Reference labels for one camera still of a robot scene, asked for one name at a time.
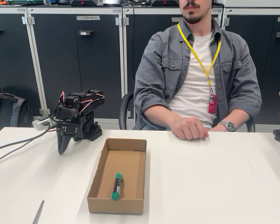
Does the pink badge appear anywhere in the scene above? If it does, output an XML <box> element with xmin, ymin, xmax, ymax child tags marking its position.
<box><xmin>207</xmin><ymin>93</ymin><xmax>218</xmax><ymax>114</ymax></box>

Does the dark camera cable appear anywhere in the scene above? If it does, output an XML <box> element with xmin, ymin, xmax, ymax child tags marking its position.
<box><xmin>0</xmin><ymin>123</ymin><xmax>52</xmax><ymax>154</ymax></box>

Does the person's right hand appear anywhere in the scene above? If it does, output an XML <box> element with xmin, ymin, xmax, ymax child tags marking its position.
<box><xmin>171</xmin><ymin>116</ymin><xmax>210</xmax><ymax>141</ymax></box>

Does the silver wristwatch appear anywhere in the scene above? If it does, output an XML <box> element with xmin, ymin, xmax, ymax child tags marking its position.
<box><xmin>218</xmin><ymin>120</ymin><xmax>237</xmax><ymax>133</ymax></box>

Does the yellow lanyard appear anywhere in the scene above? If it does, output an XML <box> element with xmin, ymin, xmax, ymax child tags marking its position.
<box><xmin>177</xmin><ymin>22</ymin><xmax>222</xmax><ymax>94</ymax></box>

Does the green edding marker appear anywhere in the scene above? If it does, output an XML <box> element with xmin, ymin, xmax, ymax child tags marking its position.
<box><xmin>110</xmin><ymin>172</ymin><xmax>125</xmax><ymax>201</ymax></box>

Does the green box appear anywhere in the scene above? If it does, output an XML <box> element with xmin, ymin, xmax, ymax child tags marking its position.
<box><xmin>7</xmin><ymin>0</ymin><xmax>45</xmax><ymax>5</ymax></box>

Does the black grey backpack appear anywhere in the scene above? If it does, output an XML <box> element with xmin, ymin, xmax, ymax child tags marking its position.
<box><xmin>0</xmin><ymin>92</ymin><xmax>34</xmax><ymax>138</ymax></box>

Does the person's right forearm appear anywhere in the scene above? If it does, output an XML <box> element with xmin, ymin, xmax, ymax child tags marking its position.
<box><xmin>140</xmin><ymin>98</ymin><xmax>182</xmax><ymax>129</ymax></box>

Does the person in grey shirt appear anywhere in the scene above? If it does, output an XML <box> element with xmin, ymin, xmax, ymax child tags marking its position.
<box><xmin>133</xmin><ymin>0</ymin><xmax>263</xmax><ymax>132</ymax></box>

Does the person's left forearm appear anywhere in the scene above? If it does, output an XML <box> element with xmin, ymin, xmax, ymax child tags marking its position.
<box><xmin>211</xmin><ymin>98</ymin><xmax>263</xmax><ymax>133</ymax></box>

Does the grey flat strip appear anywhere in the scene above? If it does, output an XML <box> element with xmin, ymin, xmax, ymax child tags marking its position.
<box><xmin>32</xmin><ymin>200</ymin><xmax>45</xmax><ymax>224</ymax></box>

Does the silver white wrist camera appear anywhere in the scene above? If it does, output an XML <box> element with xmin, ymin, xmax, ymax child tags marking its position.
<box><xmin>32</xmin><ymin>117</ymin><xmax>52</xmax><ymax>131</ymax></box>

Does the brown cardboard box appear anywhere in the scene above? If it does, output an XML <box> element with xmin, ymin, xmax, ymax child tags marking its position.
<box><xmin>87</xmin><ymin>137</ymin><xmax>147</xmax><ymax>215</ymax></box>

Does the black case with red triangle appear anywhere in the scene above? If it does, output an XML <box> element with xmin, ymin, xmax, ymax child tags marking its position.
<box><xmin>70</xmin><ymin>0</ymin><xmax>105</xmax><ymax>7</ymax></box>
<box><xmin>151</xmin><ymin>0</ymin><xmax>180</xmax><ymax>7</ymax></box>

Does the black grey metal cabinet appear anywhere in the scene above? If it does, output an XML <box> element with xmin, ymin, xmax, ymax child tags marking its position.
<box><xmin>224</xmin><ymin>7</ymin><xmax>280</xmax><ymax>126</ymax></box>
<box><xmin>27</xmin><ymin>6</ymin><xmax>124</xmax><ymax>124</ymax></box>
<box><xmin>0</xmin><ymin>6</ymin><xmax>28</xmax><ymax>128</ymax></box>
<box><xmin>122</xmin><ymin>6</ymin><xmax>224</xmax><ymax>126</ymax></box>

